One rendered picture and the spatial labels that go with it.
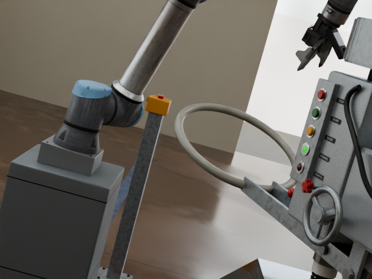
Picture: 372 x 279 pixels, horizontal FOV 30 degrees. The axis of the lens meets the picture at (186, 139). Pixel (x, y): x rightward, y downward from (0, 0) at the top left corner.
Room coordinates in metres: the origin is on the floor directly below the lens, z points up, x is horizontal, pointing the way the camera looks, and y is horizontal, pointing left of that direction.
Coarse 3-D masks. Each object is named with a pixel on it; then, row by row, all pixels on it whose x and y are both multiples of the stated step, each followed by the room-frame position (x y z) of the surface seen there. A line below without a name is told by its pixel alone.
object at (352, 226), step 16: (352, 128) 1.71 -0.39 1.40; (368, 160) 1.66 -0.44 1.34; (352, 176) 1.70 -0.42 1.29; (368, 176) 1.65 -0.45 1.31; (352, 192) 1.68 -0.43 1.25; (368, 192) 1.61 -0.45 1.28; (352, 208) 1.66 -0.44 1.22; (368, 208) 1.61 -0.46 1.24; (352, 224) 1.65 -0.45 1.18; (368, 224) 1.60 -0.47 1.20; (368, 240) 1.58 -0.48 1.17; (352, 256) 1.64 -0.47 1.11; (352, 272) 1.62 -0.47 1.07
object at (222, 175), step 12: (192, 108) 2.52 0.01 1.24; (204, 108) 2.57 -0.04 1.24; (216, 108) 2.61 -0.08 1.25; (228, 108) 2.63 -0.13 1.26; (180, 120) 2.40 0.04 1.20; (252, 120) 2.64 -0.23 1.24; (180, 132) 2.33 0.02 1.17; (264, 132) 2.63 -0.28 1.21; (276, 132) 2.62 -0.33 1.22; (180, 144) 2.30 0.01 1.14; (288, 144) 2.57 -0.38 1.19; (192, 156) 2.25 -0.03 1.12; (288, 156) 2.53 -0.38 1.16; (204, 168) 2.23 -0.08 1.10; (216, 168) 2.22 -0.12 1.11; (228, 180) 2.21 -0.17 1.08; (240, 180) 2.22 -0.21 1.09; (288, 180) 2.35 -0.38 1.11
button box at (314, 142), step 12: (324, 84) 1.86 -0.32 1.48; (336, 84) 1.82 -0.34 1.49; (336, 96) 1.82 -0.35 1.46; (312, 108) 1.88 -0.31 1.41; (324, 108) 1.83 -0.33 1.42; (312, 120) 1.86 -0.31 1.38; (324, 120) 1.82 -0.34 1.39; (324, 132) 1.82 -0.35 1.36; (300, 144) 1.88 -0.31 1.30; (312, 144) 1.83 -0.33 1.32; (300, 156) 1.87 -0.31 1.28; (312, 156) 1.82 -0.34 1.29; (312, 168) 1.82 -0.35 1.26; (300, 180) 1.84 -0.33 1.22
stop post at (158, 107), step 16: (160, 112) 3.71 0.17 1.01; (144, 128) 3.73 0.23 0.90; (160, 128) 3.79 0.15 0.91; (144, 144) 3.73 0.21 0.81; (144, 160) 3.73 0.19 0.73; (144, 176) 3.73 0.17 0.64; (128, 192) 3.73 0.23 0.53; (128, 208) 3.73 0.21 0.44; (128, 224) 3.73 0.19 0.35; (128, 240) 3.73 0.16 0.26; (112, 256) 3.73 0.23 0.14; (112, 272) 3.73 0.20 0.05
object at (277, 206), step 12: (252, 180) 2.20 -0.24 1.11; (252, 192) 2.16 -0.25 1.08; (264, 192) 2.10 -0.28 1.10; (276, 192) 2.24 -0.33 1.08; (264, 204) 2.08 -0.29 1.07; (276, 204) 2.02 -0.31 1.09; (288, 204) 2.16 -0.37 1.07; (276, 216) 2.01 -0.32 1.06; (288, 216) 1.95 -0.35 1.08; (288, 228) 1.94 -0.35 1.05; (300, 228) 1.89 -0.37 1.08; (324, 252) 1.76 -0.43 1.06; (336, 252) 1.73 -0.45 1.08; (336, 264) 1.72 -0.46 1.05; (348, 276) 1.61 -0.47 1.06; (360, 276) 1.63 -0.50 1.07
